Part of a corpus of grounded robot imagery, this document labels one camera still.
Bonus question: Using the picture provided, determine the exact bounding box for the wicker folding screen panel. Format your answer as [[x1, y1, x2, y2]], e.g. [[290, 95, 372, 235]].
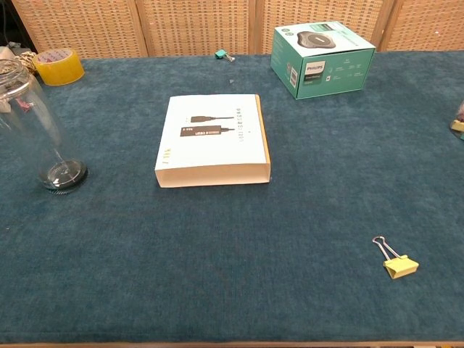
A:
[[135, 0, 257, 58], [253, 0, 394, 55], [10, 0, 149, 59], [378, 0, 464, 53]]

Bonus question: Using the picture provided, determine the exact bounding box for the clear glass jar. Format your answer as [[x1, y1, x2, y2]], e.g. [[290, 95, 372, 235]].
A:
[[0, 57, 89, 196]]

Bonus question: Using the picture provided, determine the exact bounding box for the yellow binder clip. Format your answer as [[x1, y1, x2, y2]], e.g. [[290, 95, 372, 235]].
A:
[[371, 236, 421, 281]]

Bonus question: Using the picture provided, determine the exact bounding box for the white flat USB cable box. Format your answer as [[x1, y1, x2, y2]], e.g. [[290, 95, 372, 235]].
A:
[[154, 94, 273, 189]]

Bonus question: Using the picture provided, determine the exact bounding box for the clear jar with binder clips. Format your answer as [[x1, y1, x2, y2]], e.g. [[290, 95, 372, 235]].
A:
[[449, 101, 464, 141]]

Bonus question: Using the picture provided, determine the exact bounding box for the yellow packing tape roll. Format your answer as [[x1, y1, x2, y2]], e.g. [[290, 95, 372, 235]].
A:
[[32, 49, 86, 87]]

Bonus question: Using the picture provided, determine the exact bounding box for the braided patterned rope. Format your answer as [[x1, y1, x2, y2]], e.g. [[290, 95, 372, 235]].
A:
[[15, 51, 39, 76]]

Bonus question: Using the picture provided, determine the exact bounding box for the green Philips speaker box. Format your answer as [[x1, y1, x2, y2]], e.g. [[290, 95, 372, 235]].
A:
[[270, 20, 376, 101]]

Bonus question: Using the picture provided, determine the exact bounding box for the teal table cloth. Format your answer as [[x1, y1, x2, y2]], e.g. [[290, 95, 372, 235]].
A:
[[0, 50, 464, 344]]

